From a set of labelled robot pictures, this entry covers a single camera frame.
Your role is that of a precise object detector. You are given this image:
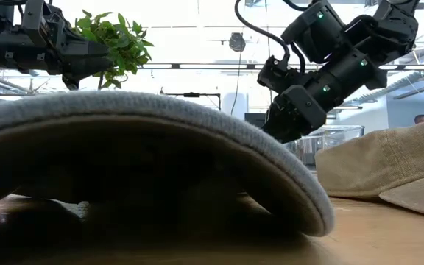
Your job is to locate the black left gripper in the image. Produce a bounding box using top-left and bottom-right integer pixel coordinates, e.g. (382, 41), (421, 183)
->
(44, 5), (115, 91)

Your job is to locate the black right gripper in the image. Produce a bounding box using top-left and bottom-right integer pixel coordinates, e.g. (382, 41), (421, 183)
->
(261, 85), (327, 144)

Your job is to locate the grey baseball cap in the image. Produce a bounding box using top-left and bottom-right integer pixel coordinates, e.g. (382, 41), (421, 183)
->
(0, 90), (336, 239)

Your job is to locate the tan baseball cap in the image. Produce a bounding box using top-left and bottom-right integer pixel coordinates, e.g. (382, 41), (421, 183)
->
(314, 121), (424, 222)

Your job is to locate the black equipment box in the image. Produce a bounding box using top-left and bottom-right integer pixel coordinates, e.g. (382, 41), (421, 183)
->
(244, 112), (268, 130)

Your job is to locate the green potted plant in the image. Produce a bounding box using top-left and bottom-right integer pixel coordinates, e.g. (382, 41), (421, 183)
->
(71, 9), (155, 91)

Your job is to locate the clear plastic bin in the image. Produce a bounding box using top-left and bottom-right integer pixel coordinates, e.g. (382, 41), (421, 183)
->
(285, 124), (366, 169)

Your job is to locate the overhead LED light bar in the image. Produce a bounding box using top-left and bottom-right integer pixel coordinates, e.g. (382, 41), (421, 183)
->
(112, 63), (424, 71)

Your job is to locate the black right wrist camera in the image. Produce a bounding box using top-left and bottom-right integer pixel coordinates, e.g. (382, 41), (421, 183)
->
(258, 54), (291, 93)

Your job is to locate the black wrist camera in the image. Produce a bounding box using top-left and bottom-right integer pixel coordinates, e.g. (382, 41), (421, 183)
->
(258, 54), (291, 93)
(22, 0), (57, 38)

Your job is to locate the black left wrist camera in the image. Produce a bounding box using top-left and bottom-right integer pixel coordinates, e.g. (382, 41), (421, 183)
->
(22, 0), (57, 38)

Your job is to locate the black reel drop cable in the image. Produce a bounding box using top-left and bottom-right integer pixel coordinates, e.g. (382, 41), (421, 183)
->
(230, 51), (243, 116)

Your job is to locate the black background frame stand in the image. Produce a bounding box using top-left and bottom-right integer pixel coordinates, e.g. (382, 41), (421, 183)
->
(159, 91), (222, 111)

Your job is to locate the black ceiling cord reel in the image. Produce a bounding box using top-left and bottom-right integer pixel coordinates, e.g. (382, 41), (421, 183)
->
(228, 32), (247, 53)

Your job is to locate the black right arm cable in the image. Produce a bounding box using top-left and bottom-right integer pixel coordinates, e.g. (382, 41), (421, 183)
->
(233, 0), (307, 74)

